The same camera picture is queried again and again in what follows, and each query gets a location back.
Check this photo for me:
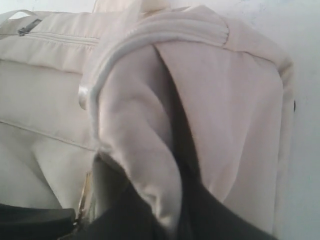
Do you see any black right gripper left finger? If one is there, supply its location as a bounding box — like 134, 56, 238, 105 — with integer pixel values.
0, 204, 75, 240

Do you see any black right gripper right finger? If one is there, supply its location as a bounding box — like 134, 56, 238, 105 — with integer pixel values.
84, 139, 276, 240

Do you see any cream fabric duffel bag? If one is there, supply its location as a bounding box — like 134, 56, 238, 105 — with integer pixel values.
0, 0, 295, 240

